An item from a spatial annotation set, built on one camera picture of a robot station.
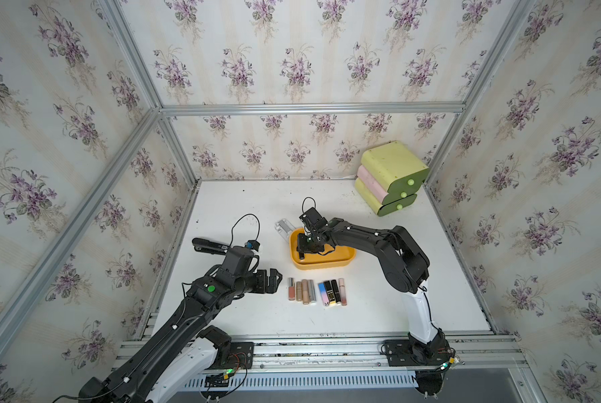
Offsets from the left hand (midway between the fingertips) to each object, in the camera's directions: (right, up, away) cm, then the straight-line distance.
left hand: (273, 278), depth 76 cm
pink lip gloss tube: (+23, -8, +9) cm, 26 cm away
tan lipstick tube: (+10, -8, +8) cm, 15 cm away
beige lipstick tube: (+8, -7, +9) cm, 14 cm away
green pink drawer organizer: (+42, +33, +16) cm, 56 cm away
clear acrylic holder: (+1, +13, +25) cm, 28 cm away
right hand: (+8, +5, +20) cm, 22 cm away
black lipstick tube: (+9, +4, +17) cm, 19 cm away
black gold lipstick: (+19, -7, +8) cm, 21 cm away
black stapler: (-29, +7, +18) cm, 35 cm away
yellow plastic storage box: (+20, +3, +16) cm, 25 cm away
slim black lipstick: (+21, -7, +9) cm, 24 cm away
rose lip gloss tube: (+5, -7, +10) cm, 13 cm away
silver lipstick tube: (+12, -7, +8) cm, 16 cm away
